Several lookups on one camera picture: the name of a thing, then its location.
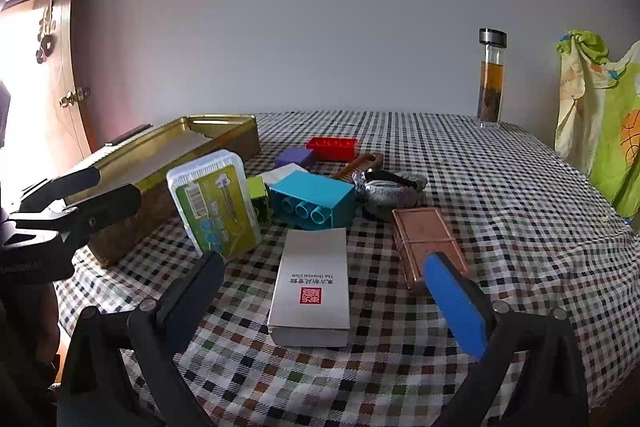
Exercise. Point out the lime green building block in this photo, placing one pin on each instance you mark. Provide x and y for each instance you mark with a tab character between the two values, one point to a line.
258	199

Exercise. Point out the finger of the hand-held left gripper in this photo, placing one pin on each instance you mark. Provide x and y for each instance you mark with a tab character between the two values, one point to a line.
65	188
105	209

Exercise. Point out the black phone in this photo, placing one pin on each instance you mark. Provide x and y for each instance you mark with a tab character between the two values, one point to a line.
127	135

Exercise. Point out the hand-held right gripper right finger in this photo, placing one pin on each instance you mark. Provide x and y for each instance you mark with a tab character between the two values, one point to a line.
452	302

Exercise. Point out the white box with red seal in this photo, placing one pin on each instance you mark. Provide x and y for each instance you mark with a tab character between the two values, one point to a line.
310	272

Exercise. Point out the purple block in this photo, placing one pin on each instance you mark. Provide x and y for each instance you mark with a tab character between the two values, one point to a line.
295	156

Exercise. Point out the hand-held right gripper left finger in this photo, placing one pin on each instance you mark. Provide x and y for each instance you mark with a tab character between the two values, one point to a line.
195	292

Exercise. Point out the glass tea bottle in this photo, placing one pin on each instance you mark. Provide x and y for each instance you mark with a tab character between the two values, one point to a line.
491	82

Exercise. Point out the brown wooden comb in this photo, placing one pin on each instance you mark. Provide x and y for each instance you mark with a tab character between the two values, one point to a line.
357	166

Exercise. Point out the teal building block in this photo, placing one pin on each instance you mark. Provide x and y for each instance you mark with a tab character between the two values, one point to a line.
310	194

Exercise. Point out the wooden door with ornament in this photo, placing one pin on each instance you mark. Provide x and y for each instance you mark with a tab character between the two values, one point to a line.
55	72

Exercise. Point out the copper coloured box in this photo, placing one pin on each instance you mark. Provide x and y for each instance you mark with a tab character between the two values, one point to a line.
420	237

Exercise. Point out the checkered tablecloth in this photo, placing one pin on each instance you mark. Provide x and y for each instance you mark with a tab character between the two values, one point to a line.
500	207

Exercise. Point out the clear case with green label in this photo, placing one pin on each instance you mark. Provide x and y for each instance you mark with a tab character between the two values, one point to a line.
215	202

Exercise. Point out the grey speckled lump black band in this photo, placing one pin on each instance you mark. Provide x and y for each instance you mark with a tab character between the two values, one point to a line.
395	199

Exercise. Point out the gold metal tin box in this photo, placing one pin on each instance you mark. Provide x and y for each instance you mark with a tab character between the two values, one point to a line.
150	217

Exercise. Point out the green yellow printed cloth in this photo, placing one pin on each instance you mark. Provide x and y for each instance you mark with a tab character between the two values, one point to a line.
610	132

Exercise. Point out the small white box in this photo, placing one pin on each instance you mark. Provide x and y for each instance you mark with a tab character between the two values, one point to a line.
285	174

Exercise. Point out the red building block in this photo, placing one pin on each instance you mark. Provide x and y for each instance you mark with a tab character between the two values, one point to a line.
332	149

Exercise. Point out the hanging door ornament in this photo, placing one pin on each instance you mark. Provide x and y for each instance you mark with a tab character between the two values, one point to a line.
46	32

